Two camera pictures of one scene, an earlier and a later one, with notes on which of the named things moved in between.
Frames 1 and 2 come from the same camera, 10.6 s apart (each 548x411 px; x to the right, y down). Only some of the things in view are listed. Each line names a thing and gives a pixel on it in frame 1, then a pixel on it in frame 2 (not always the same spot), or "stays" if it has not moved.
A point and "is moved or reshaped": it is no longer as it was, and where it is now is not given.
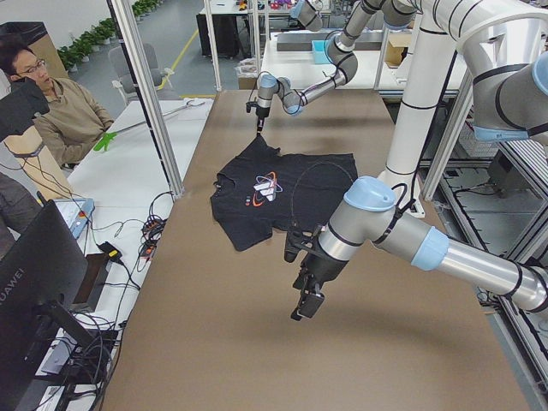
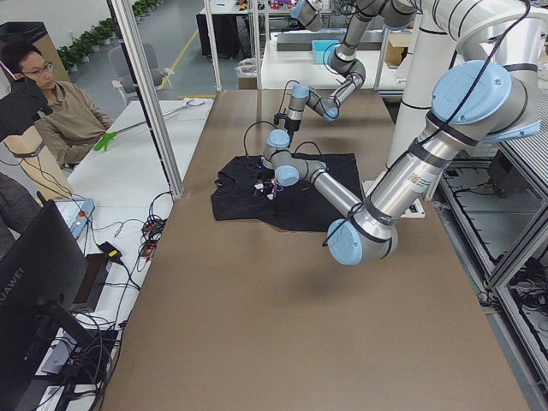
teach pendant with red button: [76, 212] stays
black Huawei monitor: [41, 281] stays
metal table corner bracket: [128, 17] stays
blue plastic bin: [320, 57] stays
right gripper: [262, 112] → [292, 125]
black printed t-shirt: [260, 191] is moved or reshaped
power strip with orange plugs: [151, 230] stays
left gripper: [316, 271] → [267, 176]
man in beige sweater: [75, 120] stays
